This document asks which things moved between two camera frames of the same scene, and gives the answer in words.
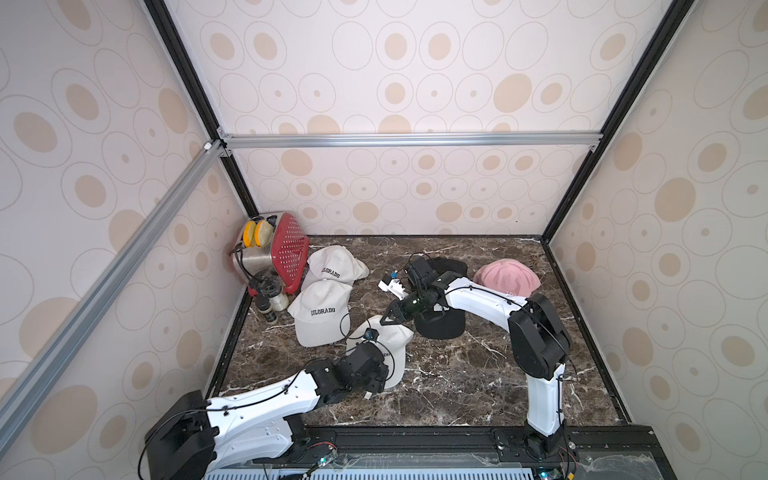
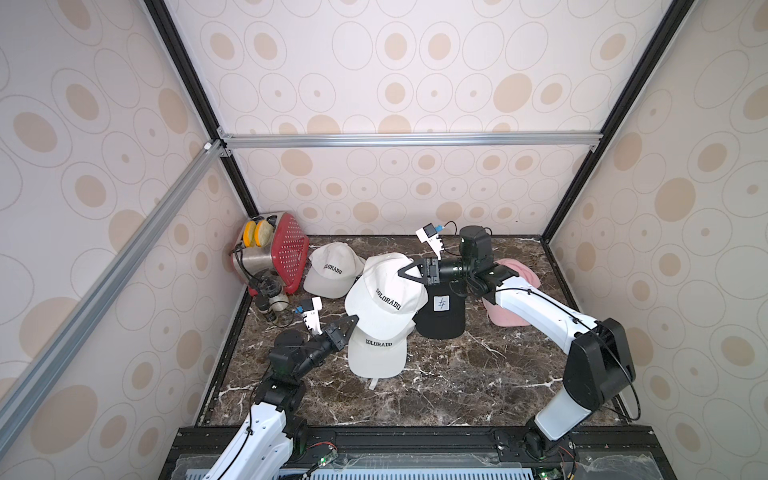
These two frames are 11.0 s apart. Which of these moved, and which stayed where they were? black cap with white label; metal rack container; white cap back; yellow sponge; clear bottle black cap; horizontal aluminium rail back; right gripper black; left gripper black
Moved: left gripper black; right gripper black
Stayed: white cap back; black cap with white label; metal rack container; yellow sponge; clear bottle black cap; horizontal aluminium rail back
